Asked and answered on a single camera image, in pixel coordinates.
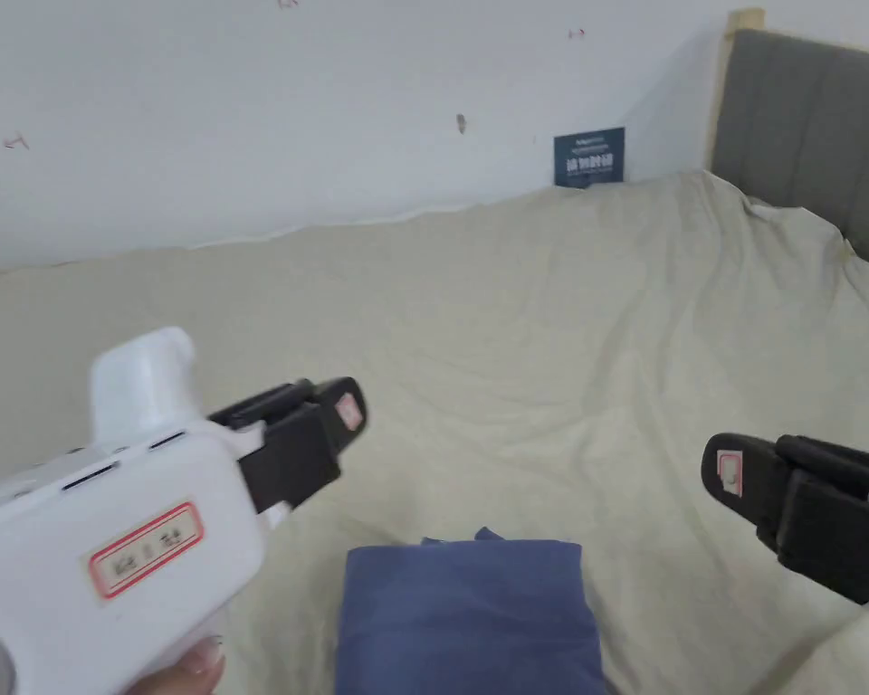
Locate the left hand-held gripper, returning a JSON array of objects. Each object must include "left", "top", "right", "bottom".
[{"left": 0, "top": 325, "right": 343, "bottom": 695}]

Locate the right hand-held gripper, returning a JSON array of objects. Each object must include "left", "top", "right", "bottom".
[{"left": 700, "top": 432, "right": 869, "bottom": 633}]

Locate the person's left hand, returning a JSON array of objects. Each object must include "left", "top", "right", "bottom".
[{"left": 119, "top": 633, "right": 227, "bottom": 695}]

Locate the bed with beige sheet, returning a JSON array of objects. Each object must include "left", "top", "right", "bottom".
[{"left": 0, "top": 167, "right": 869, "bottom": 695}]

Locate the dark blue folded garment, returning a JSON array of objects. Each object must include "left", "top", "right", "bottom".
[{"left": 332, "top": 526, "right": 609, "bottom": 695}]

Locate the dark blue printed card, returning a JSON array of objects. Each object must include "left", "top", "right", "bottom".
[{"left": 552, "top": 126, "right": 627, "bottom": 189}]

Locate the grey padded headboard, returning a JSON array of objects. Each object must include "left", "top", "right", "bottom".
[{"left": 704, "top": 7, "right": 869, "bottom": 281}]

